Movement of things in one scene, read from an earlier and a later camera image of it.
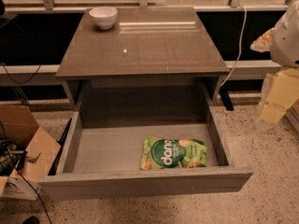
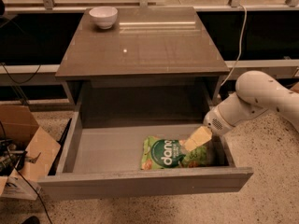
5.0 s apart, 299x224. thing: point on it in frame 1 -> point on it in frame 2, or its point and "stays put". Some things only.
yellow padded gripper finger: [283, 92] -> [218, 123]
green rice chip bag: [161, 153] stays put
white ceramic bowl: [104, 16] stays put
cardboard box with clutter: [27, 153] stays put
